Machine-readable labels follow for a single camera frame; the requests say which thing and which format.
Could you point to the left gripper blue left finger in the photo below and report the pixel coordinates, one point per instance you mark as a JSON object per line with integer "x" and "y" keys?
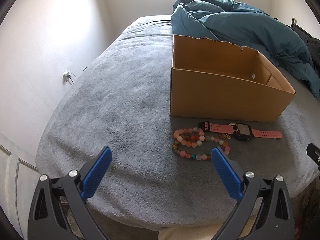
{"x": 93, "y": 172}

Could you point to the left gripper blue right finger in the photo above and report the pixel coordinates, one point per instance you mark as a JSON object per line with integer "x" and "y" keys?
{"x": 227, "y": 171}

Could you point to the pink strap digital watch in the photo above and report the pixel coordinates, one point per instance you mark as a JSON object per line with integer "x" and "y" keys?
{"x": 240, "y": 131}

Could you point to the grey fleece bed blanket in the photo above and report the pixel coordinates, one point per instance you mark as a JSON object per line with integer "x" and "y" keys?
{"x": 122, "y": 101}

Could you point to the brown cardboard box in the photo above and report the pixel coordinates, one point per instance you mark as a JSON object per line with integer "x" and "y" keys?
{"x": 220, "y": 80}

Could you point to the black clothing pile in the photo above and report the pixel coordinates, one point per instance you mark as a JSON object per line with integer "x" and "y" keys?
{"x": 311, "y": 42}

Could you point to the teal blue duvet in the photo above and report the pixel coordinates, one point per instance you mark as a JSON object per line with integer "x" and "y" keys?
{"x": 246, "y": 26}

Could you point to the white wall socket with cable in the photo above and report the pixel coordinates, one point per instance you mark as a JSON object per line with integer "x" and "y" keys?
{"x": 67, "y": 77}

